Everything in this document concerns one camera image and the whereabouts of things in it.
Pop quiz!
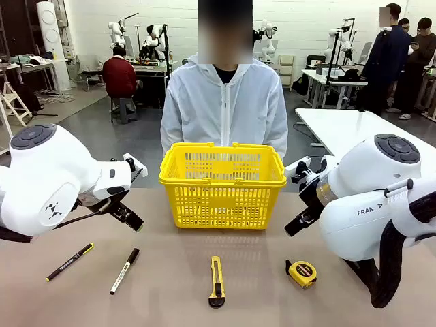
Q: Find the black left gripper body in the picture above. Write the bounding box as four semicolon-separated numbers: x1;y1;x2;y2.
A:
100;194;132;222

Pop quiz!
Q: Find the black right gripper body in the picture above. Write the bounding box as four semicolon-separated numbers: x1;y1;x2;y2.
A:
297;170;324;215

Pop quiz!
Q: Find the black white marker pen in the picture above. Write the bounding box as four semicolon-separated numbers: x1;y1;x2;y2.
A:
109;247;140;296

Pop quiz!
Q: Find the yellow plastic shopping basket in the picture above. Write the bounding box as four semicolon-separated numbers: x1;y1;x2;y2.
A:
159;142;287;230

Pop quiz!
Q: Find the seated person red sweater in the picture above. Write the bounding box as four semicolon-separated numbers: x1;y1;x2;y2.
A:
102;46;139;106

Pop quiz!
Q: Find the person in white hoodie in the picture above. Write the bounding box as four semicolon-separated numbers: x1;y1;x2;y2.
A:
159;0;289;161

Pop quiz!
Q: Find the yellow tape measure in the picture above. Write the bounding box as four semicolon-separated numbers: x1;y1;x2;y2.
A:
285;259;317;290

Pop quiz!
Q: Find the black pen yellow cap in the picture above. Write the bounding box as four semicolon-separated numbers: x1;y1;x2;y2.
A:
46;243;95;283

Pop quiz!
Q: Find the large white table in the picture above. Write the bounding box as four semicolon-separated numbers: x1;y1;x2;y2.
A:
294;107;436;161

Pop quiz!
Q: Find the grey plastic stool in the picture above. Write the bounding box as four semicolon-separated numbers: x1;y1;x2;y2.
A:
109;97;139;124

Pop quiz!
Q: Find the yellow black utility knife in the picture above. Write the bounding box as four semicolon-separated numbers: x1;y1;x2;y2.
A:
208;255;226;309

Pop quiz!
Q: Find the white background work table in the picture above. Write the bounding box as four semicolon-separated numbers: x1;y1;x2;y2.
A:
300;66;369;110

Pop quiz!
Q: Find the white drawer cabinet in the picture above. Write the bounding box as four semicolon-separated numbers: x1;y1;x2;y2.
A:
279;53;296;91

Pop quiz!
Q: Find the background robot workbench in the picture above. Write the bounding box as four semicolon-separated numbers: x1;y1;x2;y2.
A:
81;58;180;93

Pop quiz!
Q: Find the white wooden step ladder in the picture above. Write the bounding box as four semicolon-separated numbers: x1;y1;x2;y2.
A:
0;80;33;127

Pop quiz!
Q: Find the man in navy jacket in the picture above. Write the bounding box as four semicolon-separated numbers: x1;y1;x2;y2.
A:
361;3;414;115

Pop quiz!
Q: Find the white robot on tripod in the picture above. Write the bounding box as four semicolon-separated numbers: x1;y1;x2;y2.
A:
324;18;357;67

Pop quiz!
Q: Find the grey cluttered desk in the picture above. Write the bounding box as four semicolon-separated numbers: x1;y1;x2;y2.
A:
0;57;64;99

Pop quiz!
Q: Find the white humanoid robot black stand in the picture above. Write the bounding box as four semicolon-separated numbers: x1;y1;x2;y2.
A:
141;22;170;63

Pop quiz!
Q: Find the white humanoid robot with stick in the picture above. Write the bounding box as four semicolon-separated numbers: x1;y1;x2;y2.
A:
108;12;140;52

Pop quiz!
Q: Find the man in brown sweater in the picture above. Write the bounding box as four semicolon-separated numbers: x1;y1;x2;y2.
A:
399;16;434;121

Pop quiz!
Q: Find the white tower air conditioner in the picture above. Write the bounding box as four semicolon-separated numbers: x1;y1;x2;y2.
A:
35;1;73;91

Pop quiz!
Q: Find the man with black hair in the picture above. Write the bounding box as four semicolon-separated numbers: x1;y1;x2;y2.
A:
397;17;414;38

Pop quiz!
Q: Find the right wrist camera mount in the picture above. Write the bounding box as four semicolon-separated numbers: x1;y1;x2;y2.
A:
284;155;311;175

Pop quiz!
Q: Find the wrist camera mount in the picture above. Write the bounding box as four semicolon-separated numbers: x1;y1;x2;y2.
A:
284;155;311;175
123;153;149;178

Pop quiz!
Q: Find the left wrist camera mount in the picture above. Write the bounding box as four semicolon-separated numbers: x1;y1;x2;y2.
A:
123;153;149;178

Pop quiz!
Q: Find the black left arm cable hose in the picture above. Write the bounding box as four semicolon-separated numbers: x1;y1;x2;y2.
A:
0;225;34;244

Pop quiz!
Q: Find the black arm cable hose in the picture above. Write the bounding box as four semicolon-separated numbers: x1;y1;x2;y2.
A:
343;190;436;309
0;225;34;244

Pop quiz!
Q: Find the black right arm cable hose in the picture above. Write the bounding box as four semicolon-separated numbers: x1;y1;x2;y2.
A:
343;190;436;309

